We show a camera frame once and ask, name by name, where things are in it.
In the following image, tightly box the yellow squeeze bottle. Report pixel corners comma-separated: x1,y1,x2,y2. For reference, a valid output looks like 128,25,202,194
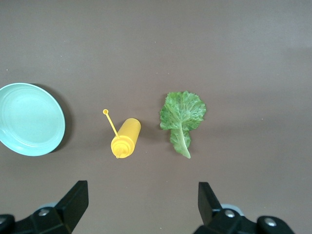
102,109,141,159

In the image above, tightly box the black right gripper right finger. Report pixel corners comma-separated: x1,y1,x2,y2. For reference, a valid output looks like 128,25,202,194
194,181,297,234

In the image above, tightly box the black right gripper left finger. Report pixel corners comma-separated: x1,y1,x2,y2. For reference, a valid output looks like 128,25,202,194
0,180,89,234

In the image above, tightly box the green lettuce leaf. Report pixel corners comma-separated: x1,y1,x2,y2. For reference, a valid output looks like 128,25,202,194
159,91,207,159

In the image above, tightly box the mint green plate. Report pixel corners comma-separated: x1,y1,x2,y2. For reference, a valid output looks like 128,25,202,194
0,82,66,156

